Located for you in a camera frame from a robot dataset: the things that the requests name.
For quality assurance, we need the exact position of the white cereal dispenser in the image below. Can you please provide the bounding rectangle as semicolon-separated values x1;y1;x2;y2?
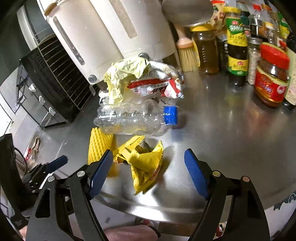
37;0;123;85
91;0;180;67

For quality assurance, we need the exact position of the white cereal dispenser left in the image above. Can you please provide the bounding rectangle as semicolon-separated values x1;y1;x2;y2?
37;0;123;85

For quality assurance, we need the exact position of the glass sesame seed jar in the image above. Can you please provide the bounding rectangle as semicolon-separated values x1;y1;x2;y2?
247;37;262;85

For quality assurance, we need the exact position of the yellow ridged sponge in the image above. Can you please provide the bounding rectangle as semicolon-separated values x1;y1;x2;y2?
87;127;116;165

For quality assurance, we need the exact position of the white cereal dispenser right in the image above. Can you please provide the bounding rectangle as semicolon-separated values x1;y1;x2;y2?
91;0;180;67

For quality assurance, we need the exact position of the yellow lid oil jar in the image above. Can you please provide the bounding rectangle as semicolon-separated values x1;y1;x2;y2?
191;24;219;74

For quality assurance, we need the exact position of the green label soy sauce bottle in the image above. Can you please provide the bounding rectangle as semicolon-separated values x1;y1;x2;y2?
224;6;248;87

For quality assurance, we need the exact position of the yellow snack wrapper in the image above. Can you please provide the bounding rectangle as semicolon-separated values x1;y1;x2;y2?
113;135;164;195

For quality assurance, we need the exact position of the red white snack bag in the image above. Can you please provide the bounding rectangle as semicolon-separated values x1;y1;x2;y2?
127;61;184;99

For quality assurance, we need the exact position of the crushed clear plastic bottle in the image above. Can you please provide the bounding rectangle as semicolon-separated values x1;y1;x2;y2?
93;99;178;135

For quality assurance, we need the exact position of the pink handled brush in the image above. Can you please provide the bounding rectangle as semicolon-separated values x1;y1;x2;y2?
174;24;198;72

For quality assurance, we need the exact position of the black toaster oven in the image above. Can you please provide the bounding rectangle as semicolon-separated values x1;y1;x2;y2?
16;34;98;127

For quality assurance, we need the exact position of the white label dark bottle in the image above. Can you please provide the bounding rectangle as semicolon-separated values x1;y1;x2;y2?
283;47;296;110

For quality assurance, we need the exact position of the steel ladle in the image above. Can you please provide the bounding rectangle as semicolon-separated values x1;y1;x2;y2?
162;0;213;27

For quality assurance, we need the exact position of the red lid chili sauce jar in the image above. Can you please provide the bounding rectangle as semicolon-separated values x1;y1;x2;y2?
254;42;290;108

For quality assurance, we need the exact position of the pale yellow paper wrapper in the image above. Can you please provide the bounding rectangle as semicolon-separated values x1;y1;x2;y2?
103;56;149;104

